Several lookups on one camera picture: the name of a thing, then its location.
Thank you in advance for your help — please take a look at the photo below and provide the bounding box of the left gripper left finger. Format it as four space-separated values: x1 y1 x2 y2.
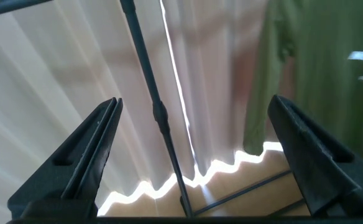
7 96 124 219

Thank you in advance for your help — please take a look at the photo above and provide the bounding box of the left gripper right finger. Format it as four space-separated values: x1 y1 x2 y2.
267 94 363 218

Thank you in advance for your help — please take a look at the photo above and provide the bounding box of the green long-sleeved shirt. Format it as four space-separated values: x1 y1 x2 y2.
242 0 363 170

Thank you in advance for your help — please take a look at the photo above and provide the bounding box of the black clothes rack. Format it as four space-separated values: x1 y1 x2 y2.
0 0 307 218

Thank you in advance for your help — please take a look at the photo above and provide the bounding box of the beige curtain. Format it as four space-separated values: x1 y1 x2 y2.
0 0 271 224

